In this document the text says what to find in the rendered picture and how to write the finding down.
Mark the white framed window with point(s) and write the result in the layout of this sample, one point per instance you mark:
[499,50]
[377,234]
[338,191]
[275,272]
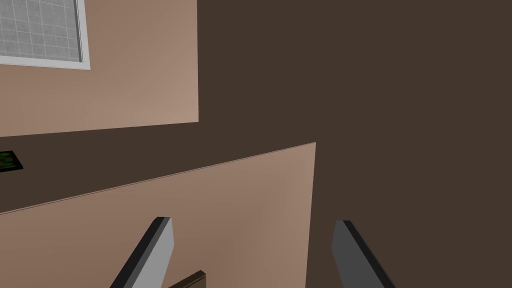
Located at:
[40,32]

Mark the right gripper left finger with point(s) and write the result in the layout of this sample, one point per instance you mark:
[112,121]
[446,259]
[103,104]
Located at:
[148,256]

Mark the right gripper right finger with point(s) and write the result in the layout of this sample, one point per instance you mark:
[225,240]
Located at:
[356,260]

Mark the black framed green picture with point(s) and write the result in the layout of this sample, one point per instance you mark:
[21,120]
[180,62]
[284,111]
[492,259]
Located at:
[8,161]

